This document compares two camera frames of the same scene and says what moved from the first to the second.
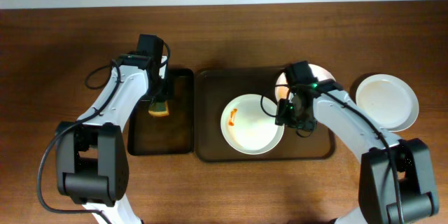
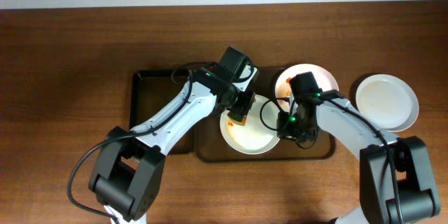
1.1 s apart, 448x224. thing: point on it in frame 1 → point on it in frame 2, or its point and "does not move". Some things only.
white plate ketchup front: x=248 y=124 does not move
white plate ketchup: x=388 y=101 does not move
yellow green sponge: x=159 y=110 → x=237 y=119
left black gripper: x=159 y=94 → x=240 y=113
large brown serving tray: x=214 y=89 does not move
